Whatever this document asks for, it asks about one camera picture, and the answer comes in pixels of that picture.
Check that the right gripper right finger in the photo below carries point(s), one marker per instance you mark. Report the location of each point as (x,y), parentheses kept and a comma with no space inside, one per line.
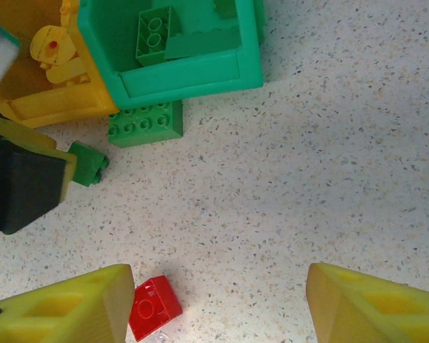
(379,314)

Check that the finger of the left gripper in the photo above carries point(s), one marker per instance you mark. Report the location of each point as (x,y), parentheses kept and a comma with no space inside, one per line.
(25,186)

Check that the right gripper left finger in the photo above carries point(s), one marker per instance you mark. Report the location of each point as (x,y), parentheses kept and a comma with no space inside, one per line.
(57,311)

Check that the green two-by-two lego brick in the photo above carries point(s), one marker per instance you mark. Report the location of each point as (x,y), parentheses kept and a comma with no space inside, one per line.
(89,164)

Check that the red two-by-two lego brick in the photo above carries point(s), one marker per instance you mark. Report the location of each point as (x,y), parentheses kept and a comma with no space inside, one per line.
(157,303)

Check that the yellow two-by-two lego brick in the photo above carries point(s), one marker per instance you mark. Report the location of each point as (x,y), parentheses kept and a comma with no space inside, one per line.
(66,73)

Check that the yellow rounded flame-print lego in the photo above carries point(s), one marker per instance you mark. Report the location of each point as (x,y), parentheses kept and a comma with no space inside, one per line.
(43,39)

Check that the green two-by-four lego brick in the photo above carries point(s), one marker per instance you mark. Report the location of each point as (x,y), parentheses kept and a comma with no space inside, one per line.
(146,132)
(159,53)

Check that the yellow plastic bin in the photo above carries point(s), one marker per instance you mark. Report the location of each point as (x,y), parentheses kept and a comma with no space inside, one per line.
(57,107)

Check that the green plastic bin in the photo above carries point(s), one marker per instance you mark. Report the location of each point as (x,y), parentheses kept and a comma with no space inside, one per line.
(186,85)

